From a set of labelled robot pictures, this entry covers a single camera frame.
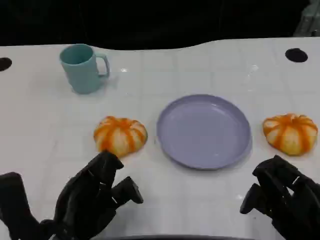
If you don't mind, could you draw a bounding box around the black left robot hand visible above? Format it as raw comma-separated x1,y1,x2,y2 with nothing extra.
0,149,145,240

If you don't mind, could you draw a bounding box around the grey background machine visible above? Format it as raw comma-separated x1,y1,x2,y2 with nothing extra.
294,0,320,38

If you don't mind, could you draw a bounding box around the orange white toy bread roll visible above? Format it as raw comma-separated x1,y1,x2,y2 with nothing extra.
93,115,148,158
262,113,319,157

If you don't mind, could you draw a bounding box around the lilac plate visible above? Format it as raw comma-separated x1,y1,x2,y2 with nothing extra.
156,93,252,171

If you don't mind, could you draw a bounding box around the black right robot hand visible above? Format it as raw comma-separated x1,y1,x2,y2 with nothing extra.
239,154,320,240

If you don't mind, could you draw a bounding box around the pale green mug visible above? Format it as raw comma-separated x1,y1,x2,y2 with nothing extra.
59,43,111,95

